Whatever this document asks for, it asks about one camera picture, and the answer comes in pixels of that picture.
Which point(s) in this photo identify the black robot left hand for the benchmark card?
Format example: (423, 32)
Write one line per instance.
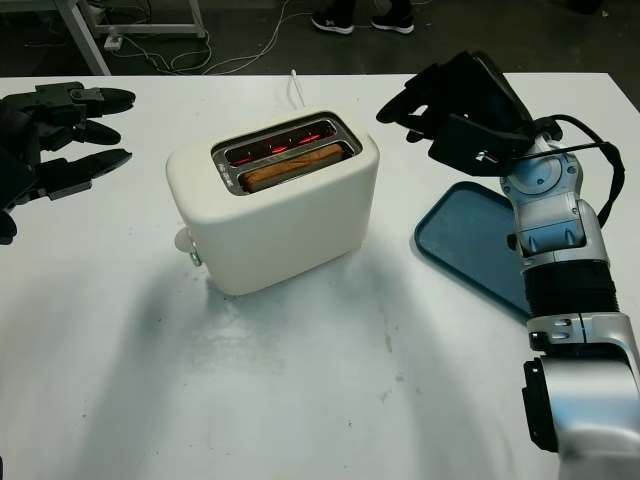
(20, 150)

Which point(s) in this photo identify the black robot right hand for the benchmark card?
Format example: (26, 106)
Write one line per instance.
(465, 90)

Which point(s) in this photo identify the browned toast slice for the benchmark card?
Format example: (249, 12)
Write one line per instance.
(295, 169)

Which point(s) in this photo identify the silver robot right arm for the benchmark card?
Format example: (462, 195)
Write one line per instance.
(560, 215)

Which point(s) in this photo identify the cream toaster lever knob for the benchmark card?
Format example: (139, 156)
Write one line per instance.
(183, 240)

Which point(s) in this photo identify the silver toaster dial knob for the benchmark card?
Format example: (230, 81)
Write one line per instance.
(195, 258)

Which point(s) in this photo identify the cream two-slot toaster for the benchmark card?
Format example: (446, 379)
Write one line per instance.
(280, 240)

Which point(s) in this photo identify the white power strip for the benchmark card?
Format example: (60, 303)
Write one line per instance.
(113, 41)

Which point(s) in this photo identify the blue plastic tray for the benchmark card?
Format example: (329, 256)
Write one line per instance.
(465, 240)

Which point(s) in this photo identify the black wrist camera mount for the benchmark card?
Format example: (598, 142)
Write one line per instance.
(465, 147)

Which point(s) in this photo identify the white metal table frame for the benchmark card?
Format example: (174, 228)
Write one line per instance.
(150, 30)

